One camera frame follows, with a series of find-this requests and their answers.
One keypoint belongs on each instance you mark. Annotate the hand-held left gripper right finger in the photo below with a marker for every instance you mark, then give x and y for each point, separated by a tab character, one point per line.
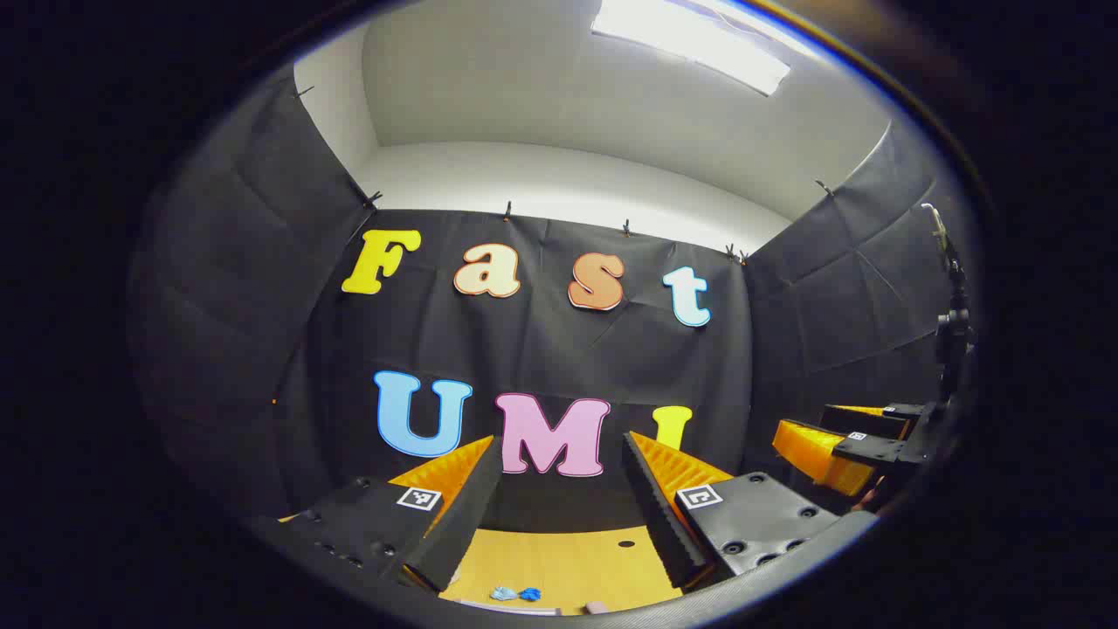
664	515

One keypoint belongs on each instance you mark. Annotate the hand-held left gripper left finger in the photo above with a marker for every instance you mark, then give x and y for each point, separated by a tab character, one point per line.
454	524

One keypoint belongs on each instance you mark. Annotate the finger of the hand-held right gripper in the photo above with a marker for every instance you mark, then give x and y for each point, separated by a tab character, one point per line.
860	447
873	421

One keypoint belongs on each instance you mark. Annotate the light blue paper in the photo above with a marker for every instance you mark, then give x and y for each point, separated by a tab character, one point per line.
503	594

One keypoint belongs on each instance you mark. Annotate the pale purple dustpan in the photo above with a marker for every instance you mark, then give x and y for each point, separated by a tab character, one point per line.
511	608

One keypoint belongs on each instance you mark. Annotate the dark blue paper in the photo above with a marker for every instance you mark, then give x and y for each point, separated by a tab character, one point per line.
530	594

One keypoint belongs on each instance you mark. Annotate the wooden desktop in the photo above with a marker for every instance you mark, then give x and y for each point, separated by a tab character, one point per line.
568	568

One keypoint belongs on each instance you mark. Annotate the black backdrop cloth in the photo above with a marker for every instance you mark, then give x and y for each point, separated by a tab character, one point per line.
541	349

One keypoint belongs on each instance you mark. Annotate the row of black cloth clips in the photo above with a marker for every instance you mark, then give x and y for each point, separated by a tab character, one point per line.
507	210

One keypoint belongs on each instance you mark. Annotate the ceiling light panel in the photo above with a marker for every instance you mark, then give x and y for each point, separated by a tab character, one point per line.
699	39

